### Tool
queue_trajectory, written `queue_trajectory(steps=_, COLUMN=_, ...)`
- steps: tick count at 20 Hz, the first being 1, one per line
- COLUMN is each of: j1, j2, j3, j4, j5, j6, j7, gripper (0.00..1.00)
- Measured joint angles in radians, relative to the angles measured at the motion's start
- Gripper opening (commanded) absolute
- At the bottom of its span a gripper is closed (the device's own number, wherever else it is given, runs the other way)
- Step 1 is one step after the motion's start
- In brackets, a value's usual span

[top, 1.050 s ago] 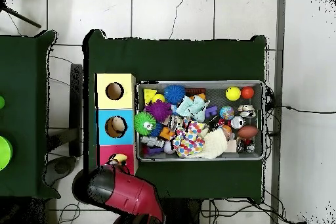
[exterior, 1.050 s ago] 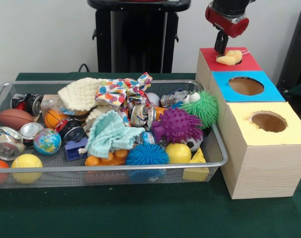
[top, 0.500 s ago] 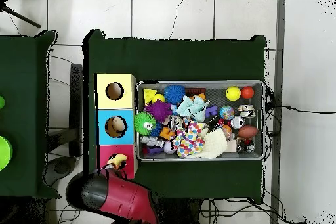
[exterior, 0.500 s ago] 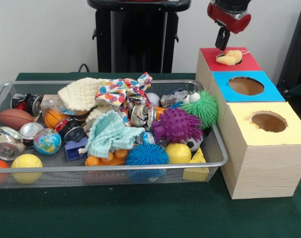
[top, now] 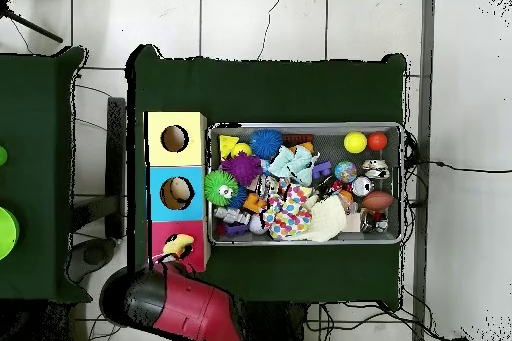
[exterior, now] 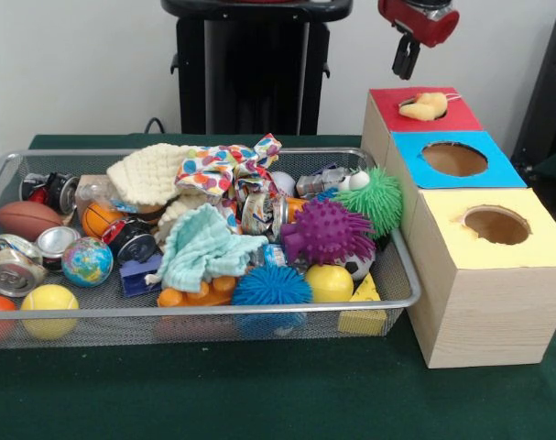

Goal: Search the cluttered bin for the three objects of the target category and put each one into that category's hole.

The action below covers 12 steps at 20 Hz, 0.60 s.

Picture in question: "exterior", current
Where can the purple spiky toy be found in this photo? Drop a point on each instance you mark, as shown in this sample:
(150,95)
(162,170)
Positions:
(328,234)

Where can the pale yellow plush toy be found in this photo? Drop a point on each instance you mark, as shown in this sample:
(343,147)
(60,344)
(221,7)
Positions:
(424,106)

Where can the colourful patterned cloth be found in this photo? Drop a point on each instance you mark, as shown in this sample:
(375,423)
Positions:
(218,165)

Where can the crushed silver drink can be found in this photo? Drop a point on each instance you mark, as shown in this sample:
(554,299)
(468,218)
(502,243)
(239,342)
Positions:
(263,212)

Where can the green spiky ball with eyes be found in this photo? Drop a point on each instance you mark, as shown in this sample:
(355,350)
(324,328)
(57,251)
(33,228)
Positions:
(378,201)

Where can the wooden box with three holes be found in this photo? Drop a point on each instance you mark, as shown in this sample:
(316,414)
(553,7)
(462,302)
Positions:
(483,311)

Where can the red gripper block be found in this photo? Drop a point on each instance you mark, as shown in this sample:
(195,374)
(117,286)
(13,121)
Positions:
(419,23)

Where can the black chair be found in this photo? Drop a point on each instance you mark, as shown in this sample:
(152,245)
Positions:
(548,91)

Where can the cream white cloth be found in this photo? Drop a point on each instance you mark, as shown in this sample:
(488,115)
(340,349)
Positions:
(144,176)

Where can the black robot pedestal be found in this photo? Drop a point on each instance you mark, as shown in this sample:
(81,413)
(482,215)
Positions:
(241,69)

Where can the silver toy robot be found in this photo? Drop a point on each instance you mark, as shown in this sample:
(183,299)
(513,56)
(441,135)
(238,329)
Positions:
(321,181)

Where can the light blue cloth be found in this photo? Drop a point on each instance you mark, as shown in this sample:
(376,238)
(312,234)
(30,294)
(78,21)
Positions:
(204,247)

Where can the blue spiky ball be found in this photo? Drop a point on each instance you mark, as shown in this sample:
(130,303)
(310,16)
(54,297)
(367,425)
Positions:
(272,285)

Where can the yellow ball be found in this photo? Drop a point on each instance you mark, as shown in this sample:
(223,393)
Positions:
(50,304)

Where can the shallow clear mesh bin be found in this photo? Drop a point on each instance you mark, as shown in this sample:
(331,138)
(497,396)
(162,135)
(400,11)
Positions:
(213,327)

